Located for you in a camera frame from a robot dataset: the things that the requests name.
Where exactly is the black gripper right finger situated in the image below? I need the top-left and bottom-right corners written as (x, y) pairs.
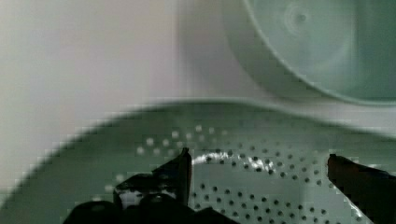
top-left (327, 154), bottom-right (396, 224)

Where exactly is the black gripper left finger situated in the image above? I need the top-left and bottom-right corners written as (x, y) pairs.
top-left (63, 147), bottom-right (238, 224)

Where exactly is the light green plastic strainer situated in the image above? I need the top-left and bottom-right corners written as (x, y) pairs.
top-left (1, 100), bottom-right (395, 224)

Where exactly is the dark green cup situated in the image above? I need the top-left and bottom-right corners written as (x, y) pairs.
top-left (221, 0), bottom-right (396, 106)

